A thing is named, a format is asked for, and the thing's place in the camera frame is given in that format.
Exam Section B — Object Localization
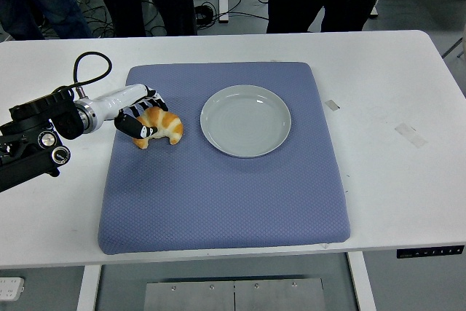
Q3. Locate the grey metal frame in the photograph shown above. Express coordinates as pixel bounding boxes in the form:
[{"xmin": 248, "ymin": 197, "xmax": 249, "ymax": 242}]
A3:
[{"xmin": 441, "ymin": 22, "xmax": 466, "ymax": 59}]

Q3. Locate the blue quilted mat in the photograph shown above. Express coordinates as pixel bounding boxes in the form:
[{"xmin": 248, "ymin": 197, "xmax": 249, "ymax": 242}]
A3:
[{"xmin": 97, "ymin": 61, "xmax": 352, "ymax": 256}]

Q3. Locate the black cable tangle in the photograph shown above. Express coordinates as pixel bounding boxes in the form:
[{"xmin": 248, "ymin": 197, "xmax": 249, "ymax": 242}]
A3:
[{"xmin": 71, "ymin": 0, "xmax": 121, "ymax": 39}]

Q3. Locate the white power strip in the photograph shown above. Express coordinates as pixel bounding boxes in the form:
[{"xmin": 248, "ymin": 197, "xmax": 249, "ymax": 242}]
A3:
[{"xmin": 0, "ymin": 277, "xmax": 25, "ymax": 302}]

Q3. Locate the black table control panel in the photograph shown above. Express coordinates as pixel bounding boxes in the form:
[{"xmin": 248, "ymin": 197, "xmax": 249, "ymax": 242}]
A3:
[{"xmin": 396, "ymin": 245, "xmax": 466, "ymax": 259}]

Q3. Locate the large grey tape piece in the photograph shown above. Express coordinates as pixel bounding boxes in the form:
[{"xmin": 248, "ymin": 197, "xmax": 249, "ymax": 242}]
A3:
[{"xmin": 394, "ymin": 122, "xmax": 429, "ymax": 149}]

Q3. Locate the grey round plate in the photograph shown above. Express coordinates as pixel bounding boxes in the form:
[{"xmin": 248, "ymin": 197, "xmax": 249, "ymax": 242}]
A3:
[{"xmin": 200, "ymin": 84, "xmax": 293, "ymax": 160}]

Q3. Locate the croissant bread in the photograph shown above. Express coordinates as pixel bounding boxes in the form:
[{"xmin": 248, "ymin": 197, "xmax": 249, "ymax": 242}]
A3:
[{"xmin": 131, "ymin": 106, "xmax": 184, "ymax": 150}]

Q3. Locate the grey metal plate with screws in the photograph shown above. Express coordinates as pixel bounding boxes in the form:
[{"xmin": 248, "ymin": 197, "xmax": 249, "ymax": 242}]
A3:
[{"xmin": 143, "ymin": 277, "xmax": 325, "ymax": 311}]

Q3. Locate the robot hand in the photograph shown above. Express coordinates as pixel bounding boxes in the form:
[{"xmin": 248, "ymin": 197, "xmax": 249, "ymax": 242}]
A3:
[{"xmin": 90, "ymin": 84, "xmax": 170, "ymax": 140}]

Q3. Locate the white table leg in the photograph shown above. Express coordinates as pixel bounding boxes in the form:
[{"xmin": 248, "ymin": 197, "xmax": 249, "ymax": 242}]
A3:
[
  {"xmin": 75, "ymin": 264, "xmax": 103, "ymax": 311},
  {"xmin": 347, "ymin": 251, "xmax": 377, "ymax": 311}
]

